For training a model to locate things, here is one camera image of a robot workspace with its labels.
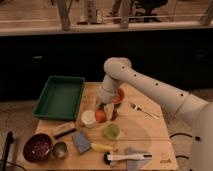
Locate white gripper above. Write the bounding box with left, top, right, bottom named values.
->
left=96, top=86, right=117, bottom=120

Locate red apple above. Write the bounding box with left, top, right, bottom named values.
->
left=95, top=109, right=106, bottom=123

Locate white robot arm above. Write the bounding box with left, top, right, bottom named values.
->
left=97, top=57, right=213, bottom=171

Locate white paper cup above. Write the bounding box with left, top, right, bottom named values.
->
left=81, top=110, right=96, bottom=128

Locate green plastic cup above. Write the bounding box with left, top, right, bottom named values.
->
left=104, top=124, right=120, bottom=140

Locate small metal cup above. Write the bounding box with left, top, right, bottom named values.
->
left=53, top=142, right=68, bottom=159

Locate dark grape bunch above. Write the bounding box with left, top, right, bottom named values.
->
left=111, top=104, right=120, bottom=121

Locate orange bowl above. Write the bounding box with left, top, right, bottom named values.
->
left=113, top=88, right=125, bottom=104

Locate yellow banana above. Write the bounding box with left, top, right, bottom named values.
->
left=91, top=143, right=116, bottom=152

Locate blue sponge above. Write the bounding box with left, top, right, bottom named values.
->
left=71, top=131, right=91, bottom=154

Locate green plastic tray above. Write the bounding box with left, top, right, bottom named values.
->
left=33, top=76, right=85, bottom=121

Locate wooden block eraser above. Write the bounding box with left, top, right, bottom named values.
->
left=52, top=122, right=76, bottom=139

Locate grey cloth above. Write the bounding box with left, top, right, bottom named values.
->
left=125, top=147, right=150, bottom=171

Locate dark red bowl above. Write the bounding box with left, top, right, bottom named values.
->
left=23, top=133, right=53, bottom=163

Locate black pole stand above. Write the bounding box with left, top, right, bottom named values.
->
left=0, top=132, right=14, bottom=171

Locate black office chair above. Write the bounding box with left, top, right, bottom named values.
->
left=135, top=0, right=168, bottom=23

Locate black cable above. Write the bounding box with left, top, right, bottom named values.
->
left=169, top=132, right=196, bottom=161

